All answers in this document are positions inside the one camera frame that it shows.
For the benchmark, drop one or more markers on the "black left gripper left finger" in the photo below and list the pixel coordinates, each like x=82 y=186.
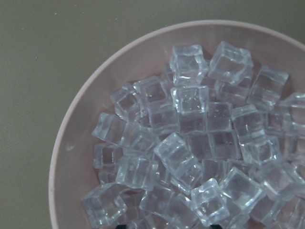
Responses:
x=122 y=226

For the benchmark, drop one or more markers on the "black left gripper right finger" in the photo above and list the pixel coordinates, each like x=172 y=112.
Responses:
x=215 y=226

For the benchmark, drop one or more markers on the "pink bowl of ice cubes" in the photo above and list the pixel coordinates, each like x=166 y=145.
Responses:
x=196 y=124

